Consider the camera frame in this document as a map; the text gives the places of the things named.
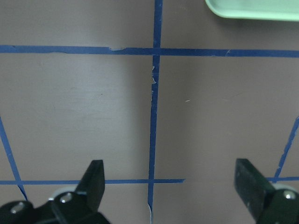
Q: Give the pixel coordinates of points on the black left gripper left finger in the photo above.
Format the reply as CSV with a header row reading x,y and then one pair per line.
x,y
92,185

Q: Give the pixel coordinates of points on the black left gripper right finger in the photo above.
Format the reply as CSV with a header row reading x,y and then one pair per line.
x,y
253,188

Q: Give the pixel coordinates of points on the light green plastic tray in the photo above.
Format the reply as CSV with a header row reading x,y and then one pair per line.
x,y
274,10

